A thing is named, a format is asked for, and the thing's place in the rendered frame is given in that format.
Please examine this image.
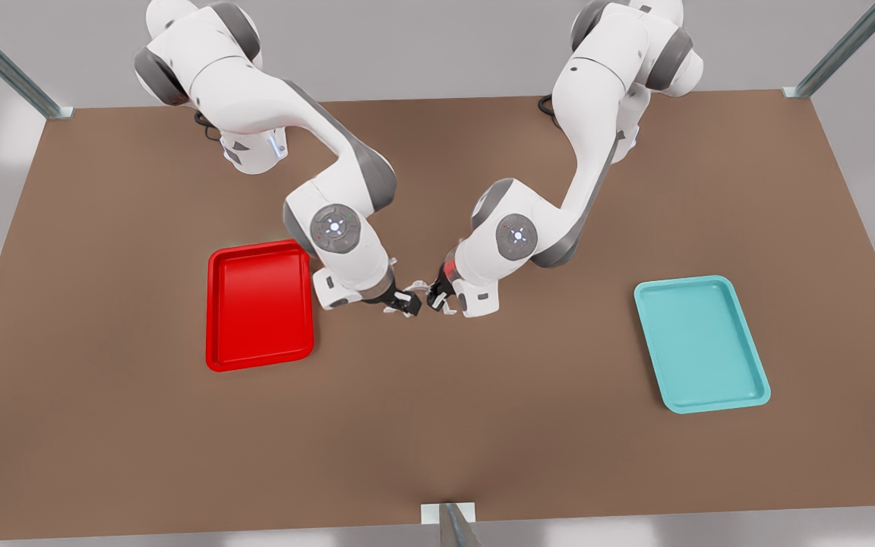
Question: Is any red rectangular tray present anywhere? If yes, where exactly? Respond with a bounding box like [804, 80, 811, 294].
[205, 239, 316, 373]

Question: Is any teal rectangular tray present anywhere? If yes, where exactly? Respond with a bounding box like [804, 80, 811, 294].
[633, 275, 772, 416]

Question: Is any silver frame post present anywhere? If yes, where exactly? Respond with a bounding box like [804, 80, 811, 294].
[782, 0, 875, 100]
[420, 501, 485, 547]
[0, 4, 74, 121]

